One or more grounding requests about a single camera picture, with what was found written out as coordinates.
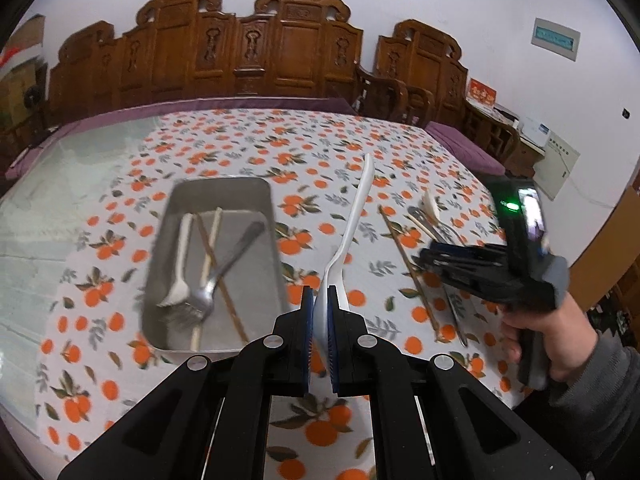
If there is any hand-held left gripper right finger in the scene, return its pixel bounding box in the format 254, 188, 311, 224
326, 285, 581, 480

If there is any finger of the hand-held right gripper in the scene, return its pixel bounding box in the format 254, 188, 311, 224
412, 255, 508, 309
425, 241, 510, 267

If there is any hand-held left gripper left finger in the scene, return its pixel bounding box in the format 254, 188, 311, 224
57, 285, 316, 480

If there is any light bamboo chopstick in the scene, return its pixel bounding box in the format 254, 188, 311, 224
404, 211, 441, 243
191, 206, 223, 351

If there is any dark wooden chopstick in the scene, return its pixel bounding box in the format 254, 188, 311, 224
195, 212, 250, 343
377, 205, 443, 345

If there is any small white soup spoon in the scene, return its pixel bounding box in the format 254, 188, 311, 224
421, 189, 442, 222

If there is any stainless steel fork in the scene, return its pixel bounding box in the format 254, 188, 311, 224
172, 221, 266, 325

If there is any long white plastic spoon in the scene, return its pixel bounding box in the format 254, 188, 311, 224
311, 154, 376, 376

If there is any white plastic fork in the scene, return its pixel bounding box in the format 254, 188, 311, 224
158, 213, 195, 309

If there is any rectangular metal tray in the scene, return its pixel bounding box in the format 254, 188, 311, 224
140, 176, 290, 356

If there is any person's right forearm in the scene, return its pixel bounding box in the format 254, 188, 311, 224
545, 330, 640, 480

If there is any person's right hand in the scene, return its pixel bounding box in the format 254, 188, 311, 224
501, 290, 601, 382

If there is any purple armchair cushion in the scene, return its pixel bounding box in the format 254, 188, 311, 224
425, 121, 506, 177

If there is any wooden side table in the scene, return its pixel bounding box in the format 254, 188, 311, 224
470, 100, 548, 181

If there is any white box-shaped device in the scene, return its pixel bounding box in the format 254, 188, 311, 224
520, 116, 551, 148

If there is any red gift box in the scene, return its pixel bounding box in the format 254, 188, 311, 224
467, 78, 499, 106

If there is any carved wooden armchair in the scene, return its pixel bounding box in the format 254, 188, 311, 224
375, 19, 523, 171

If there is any orange print tablecloth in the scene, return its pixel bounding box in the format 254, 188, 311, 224
35, 108, 533, 480

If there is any carved wooden sofa bench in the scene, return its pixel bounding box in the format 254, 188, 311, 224
47, 0, 436, 128

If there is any red plastic object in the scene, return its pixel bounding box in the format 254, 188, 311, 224
0, 45, 31, 66

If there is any white wall cable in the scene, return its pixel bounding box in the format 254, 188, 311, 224
567, 177, 615, 208

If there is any beige wall distribution panel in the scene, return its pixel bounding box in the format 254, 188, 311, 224
532, 135, 581, 202

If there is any white wall electrical box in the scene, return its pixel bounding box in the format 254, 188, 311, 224
531, 17, 582, 63

